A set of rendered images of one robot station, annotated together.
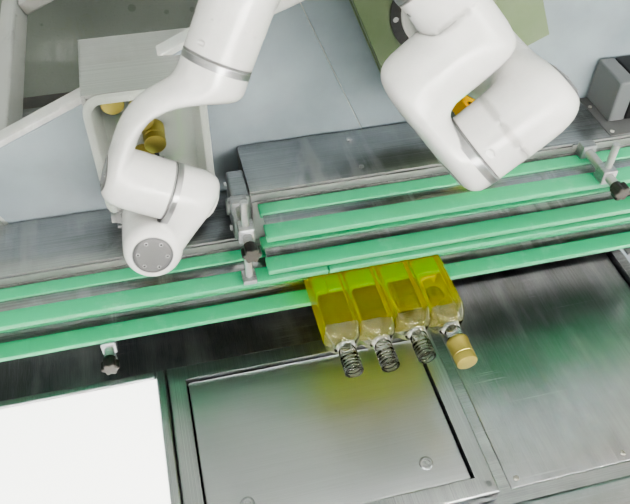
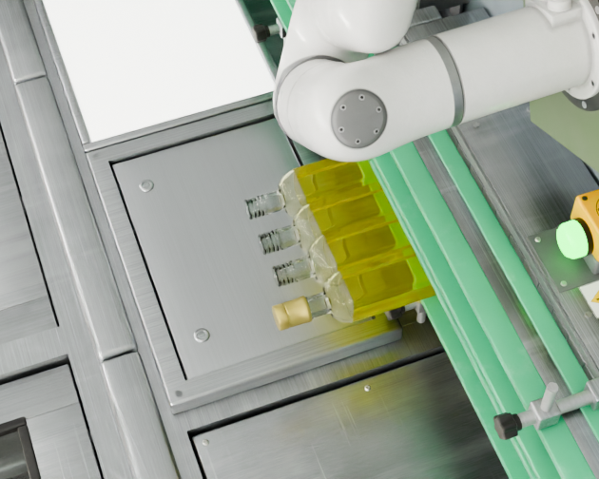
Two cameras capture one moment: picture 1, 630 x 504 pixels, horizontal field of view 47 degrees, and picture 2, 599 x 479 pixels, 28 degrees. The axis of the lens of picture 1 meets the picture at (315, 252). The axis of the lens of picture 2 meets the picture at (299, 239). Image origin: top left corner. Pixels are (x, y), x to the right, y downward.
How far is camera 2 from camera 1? 127 cm
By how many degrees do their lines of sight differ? 52
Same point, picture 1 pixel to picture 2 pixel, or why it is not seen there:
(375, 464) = (197, 288)
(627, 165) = (589, 460)
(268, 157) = not seen: hidden behind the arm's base
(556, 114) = (303, 117)
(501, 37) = (342, 11)
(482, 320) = (438, 416)
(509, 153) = (284, 112)
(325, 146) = not seen: hidden behind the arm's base
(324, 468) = (188, 243)
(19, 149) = not seen: outside the picture
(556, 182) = (518, 354)
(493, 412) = (292, 423)
